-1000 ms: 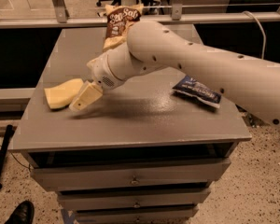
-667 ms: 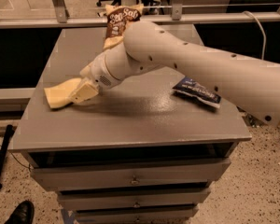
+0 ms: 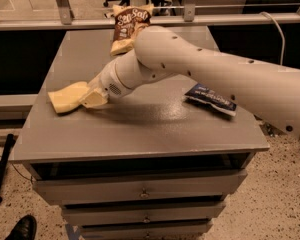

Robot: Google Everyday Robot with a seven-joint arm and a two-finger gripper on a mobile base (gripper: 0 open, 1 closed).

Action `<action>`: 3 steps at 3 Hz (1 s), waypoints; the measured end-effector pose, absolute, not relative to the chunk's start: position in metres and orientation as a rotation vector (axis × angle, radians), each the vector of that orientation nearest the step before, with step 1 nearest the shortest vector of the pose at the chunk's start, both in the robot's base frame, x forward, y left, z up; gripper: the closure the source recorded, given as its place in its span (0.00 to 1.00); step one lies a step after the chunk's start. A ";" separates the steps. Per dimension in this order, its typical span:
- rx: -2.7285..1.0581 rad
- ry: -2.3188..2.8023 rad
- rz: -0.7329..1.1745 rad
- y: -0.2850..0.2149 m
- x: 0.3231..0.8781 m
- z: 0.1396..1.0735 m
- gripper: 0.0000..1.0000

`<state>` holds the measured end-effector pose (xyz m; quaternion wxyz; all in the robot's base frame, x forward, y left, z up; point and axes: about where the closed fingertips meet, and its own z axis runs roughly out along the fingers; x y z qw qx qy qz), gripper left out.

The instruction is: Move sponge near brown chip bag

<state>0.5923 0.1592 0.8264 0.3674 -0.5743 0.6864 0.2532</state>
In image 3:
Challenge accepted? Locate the middle grey drawer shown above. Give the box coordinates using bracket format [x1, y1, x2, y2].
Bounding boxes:
[62, 201, 225, 226]

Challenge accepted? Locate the blue salt vinegar chip bag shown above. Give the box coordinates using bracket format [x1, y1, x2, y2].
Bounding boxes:
[185, 83, 237, 116]

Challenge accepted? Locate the black shoe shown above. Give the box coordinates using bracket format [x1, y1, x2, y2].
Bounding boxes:
[5, 215, 37, 240]

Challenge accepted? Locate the yellow sponge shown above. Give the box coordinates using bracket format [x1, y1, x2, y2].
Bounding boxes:
[48, 81, 89, 114]

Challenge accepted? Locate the white cable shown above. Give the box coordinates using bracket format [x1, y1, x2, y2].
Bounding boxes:
[259, 11, 287, 67]

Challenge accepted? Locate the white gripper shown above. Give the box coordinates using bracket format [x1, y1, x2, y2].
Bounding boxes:
[79, 58, 133, 108]

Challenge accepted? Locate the bottom grey drawer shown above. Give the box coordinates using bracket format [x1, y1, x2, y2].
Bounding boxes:
[80, 221, 212, 240]

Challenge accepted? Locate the brown sea salt chip bag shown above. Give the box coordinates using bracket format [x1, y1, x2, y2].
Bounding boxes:
[110, 4, 154, 56]

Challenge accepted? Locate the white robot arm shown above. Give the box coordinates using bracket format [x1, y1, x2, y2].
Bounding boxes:
[80, 26, 300, 138]

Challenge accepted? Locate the black metal bar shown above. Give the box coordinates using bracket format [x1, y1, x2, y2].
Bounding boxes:
[0, 134, 15, 203]

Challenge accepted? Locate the grey drawer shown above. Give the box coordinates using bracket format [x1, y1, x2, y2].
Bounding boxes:
[62, 201, 225, 226]
[34, 169, 247, 205]
[80, 221, 212, 240]

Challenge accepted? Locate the grey drawer cabinet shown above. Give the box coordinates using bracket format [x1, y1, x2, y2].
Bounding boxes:
[9, 25, 270, 240]

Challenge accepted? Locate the top grey drawer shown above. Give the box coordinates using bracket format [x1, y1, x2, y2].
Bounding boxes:
[34, 169, 247, 205]

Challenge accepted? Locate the grey metal railing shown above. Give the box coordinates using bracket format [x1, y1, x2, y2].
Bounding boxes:
[0, 0, 300, 31]

